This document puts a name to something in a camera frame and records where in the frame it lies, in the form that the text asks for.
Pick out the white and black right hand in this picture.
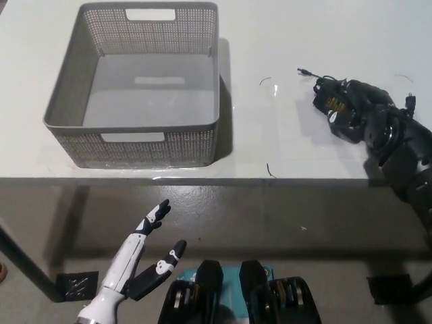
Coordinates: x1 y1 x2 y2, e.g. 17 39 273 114
326 80 396 157

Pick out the white and black left hand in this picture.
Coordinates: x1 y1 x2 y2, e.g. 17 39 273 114
76 198 188 324

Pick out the black power adapter with cords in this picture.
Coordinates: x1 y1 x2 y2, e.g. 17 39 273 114
296 67 416 119

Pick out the black ribbed robot body block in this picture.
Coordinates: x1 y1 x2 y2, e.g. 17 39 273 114
158 259 225 324
238 259 321 324

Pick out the dark grey table leg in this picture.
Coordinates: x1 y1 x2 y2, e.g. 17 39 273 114
0 221 65 303

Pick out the grey perforated plastic basket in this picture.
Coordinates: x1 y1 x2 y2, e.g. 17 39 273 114
43 1 221 169

